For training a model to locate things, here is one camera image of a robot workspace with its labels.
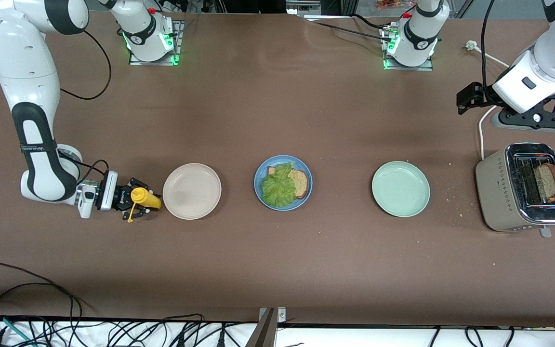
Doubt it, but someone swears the beige and chrome toaster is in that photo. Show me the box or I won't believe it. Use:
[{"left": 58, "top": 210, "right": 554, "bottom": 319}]
[{"left": 475, "top": 142, "right": 555, "bottom": 238}]

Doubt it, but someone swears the mint green plate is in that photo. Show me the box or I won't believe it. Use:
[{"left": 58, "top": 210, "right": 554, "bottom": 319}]
[{"left": 371, "top": 160, "right": 431, "bottom": 218}]

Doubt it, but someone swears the yellow squeeze bottle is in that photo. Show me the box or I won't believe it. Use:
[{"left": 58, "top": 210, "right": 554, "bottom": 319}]
[{"left": 127, "top": 187, "right": 162, "bottom": 223}]

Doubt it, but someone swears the white toaster power cable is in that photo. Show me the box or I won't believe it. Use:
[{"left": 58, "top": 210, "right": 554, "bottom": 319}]
[{"left": 465, "top": 40, "right": 510, "bottom": 160}]

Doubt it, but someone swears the beige plate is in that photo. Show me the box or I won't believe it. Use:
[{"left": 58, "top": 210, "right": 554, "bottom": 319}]
[{"left": 162, "top": 163, "right": 222, "bottom": 220}]

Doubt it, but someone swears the teal cable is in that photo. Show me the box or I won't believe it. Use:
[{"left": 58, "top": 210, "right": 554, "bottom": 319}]
[{"left": 0, "top": 313, "right": 35, "bottom": 347}]

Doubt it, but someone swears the grey metal box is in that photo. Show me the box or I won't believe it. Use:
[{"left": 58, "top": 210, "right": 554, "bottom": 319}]
[{"left": 286, "top": 0, "right": 322, "bottom": 15}]

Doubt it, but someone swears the metal table edge bracket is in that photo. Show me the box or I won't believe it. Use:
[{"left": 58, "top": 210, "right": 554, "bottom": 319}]
[{"left": 245, "top": 307, "right": 287, "bottom": 347}]

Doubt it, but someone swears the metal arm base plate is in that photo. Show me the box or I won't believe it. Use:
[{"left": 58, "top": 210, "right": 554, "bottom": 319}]
[
  {"left": 381, "top": 27, "right": 434, "bottom": 72},
  {"left": 128, "top": 19, "right": 182, "bottom": 66}
]

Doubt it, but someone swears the brown bread slice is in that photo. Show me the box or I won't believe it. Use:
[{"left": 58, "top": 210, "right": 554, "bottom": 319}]
[
  {"left": 534, "top": 163, "right": 555, "bottom": 203},
  {"left": 267, "top": 166, "right": 309, "bottom": 199}
]

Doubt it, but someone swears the blue plate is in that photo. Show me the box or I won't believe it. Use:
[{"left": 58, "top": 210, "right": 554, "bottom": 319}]
[{"left": 253, "top": 155, "right": 313, "bottom": 211}]

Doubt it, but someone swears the green lettuce leaf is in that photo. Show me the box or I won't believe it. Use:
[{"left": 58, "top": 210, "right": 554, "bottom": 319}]
[{"left": 262, "top": 162, "right": 297, "bottom": 209}]

